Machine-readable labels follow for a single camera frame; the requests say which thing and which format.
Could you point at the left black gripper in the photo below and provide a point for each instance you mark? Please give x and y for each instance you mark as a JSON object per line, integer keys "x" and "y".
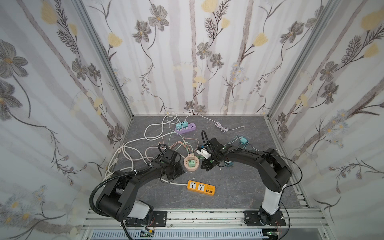
{"x": 174, "y": 169}

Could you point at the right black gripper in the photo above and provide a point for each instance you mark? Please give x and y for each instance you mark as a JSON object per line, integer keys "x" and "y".
{"x": 207, "y": 160}

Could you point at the green charger cube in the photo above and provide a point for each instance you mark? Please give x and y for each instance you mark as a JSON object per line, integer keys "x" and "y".
{"x": 191, "y": 163}

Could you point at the pink round power socket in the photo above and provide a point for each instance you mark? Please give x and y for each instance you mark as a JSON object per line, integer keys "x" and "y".
{"x": 185, "y": 162}

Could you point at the pink charger adapter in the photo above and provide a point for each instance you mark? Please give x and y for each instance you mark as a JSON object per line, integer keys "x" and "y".
{"x": 191, "y": 156}

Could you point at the orange power strip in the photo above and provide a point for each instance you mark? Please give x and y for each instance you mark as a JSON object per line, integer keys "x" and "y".
{"x": 201, "y": 188}

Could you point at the purple power strip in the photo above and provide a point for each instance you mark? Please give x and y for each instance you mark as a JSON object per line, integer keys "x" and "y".
{"x": 191, "y": 127}

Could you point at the teal charger with white cable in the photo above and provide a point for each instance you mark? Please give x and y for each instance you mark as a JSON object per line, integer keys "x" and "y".
{"x": 179, "y": 126}

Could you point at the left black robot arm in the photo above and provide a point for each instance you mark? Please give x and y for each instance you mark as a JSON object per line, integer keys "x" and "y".
{"x": 116, "y": 197}

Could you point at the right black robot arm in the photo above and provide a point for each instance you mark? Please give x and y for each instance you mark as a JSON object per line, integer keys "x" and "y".
{"x": 274, "y": 172}

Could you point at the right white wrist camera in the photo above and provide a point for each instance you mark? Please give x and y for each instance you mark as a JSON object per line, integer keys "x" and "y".
{"x": 203, "y": 153}

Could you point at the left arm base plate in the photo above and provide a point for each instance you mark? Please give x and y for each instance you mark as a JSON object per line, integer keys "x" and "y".
{"x": 159, "y": 219}

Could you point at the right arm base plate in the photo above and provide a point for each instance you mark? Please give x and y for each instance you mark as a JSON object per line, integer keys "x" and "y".
{"x": 263, "y": 219}

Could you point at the white vented cable duct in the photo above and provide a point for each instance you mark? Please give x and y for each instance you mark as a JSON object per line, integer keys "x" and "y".
{"x": 202, "y": 234}

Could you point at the aluminium front rail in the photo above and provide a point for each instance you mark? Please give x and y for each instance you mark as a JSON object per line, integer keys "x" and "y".
{"x": 218, "y": 219}

